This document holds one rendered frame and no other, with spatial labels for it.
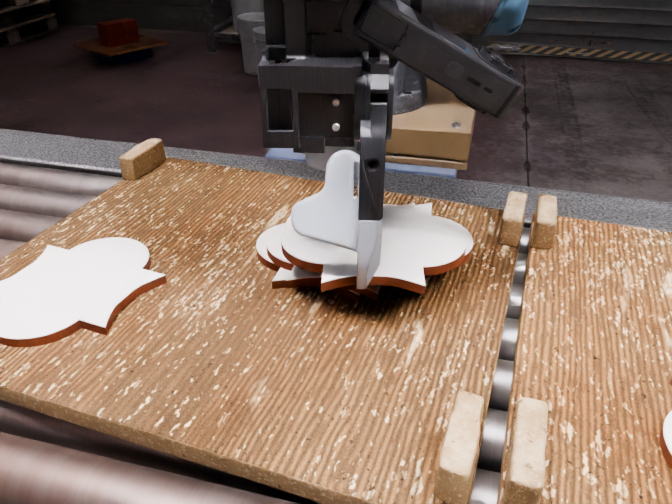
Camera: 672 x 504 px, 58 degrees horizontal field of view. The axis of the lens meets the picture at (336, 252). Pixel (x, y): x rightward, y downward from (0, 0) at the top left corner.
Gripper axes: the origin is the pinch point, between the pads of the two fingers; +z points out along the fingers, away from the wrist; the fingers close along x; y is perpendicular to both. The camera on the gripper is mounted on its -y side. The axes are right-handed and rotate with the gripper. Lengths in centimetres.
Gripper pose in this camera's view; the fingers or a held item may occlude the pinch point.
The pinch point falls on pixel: (372, 239)
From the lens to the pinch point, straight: 45.4
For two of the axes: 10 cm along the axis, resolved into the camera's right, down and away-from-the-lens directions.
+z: 0.0, 8.5, 5.3
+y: -10.0, -0.3, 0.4
